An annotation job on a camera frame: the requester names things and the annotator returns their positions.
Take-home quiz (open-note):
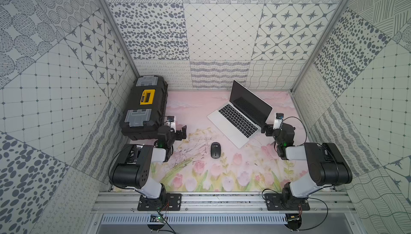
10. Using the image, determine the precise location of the silver laptop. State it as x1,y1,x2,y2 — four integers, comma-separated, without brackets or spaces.
208,81,273,148

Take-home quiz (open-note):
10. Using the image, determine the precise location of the black wireless mouse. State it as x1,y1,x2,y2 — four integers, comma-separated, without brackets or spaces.
210,142,222,159

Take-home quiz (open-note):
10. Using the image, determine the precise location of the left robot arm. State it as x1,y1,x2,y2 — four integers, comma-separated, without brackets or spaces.
108,125,187,208

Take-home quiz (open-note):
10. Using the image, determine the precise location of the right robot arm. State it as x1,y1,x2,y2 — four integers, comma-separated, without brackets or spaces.
261,123,353,208

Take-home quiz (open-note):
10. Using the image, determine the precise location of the black yellow tool case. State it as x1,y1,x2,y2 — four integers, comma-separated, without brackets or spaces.
119,75,168,141

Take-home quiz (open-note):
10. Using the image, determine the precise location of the pink floral table mat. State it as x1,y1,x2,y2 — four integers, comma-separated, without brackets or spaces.
150,91,308,192

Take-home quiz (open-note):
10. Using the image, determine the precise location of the left circuit board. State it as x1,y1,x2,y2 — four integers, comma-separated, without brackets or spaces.
150,214,164,224

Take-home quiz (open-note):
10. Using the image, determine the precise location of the circuit board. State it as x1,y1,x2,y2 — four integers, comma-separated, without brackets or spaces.
150,214,164,224
286,214,302,229

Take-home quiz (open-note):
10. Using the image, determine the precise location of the right circuit board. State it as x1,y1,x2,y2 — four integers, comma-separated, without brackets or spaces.
286,214,302,229

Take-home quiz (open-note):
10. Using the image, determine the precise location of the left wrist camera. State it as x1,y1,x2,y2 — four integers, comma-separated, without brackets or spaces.
165,116,177,131

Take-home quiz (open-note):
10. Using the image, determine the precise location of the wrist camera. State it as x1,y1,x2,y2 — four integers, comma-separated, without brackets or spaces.
273,113,284,129
165,116,177,131

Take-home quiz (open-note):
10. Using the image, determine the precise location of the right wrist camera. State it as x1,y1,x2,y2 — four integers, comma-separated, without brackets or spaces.
273,113,284,129

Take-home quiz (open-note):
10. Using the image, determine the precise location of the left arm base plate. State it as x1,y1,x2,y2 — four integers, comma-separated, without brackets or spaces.
137,193,182,212

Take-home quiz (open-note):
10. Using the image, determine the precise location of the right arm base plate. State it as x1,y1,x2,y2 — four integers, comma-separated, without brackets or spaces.
263,193,310,211

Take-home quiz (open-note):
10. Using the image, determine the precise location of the aluminium mounting rail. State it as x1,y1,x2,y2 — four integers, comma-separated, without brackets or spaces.
91,192,356,214

